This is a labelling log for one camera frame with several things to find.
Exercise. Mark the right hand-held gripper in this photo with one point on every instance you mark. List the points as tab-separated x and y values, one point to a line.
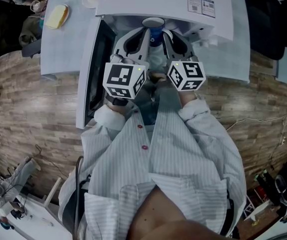
186	74

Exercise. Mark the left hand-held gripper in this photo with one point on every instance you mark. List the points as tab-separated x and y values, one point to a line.
118	75

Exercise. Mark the blue cup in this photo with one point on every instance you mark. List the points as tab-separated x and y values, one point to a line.
156	34

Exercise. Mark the person's right forearm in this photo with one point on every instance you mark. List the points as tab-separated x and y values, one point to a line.
196	109

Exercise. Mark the person's left forearm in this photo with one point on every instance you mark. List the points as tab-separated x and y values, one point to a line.
108	119

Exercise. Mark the black wristwatch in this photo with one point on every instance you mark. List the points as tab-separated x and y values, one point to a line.
118	101

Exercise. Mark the yellow sponge on dish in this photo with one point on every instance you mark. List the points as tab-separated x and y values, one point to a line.
69	11

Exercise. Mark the black mesh office chair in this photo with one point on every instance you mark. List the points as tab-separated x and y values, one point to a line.
263	24

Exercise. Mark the olive green bag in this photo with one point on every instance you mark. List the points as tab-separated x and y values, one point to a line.
29	31

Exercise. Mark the white striped shirt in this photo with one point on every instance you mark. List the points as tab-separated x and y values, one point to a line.
183	154

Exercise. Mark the black backpack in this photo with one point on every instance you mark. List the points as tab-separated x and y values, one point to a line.
3	29

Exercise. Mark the person's bare chest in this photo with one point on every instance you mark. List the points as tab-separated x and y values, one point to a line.
163	216

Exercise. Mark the black white sneaker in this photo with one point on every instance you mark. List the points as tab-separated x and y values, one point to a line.
282	187

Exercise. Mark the white metal rack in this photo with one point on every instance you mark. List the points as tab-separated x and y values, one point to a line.
257	210

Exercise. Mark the white work table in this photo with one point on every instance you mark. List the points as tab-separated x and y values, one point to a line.
33	224

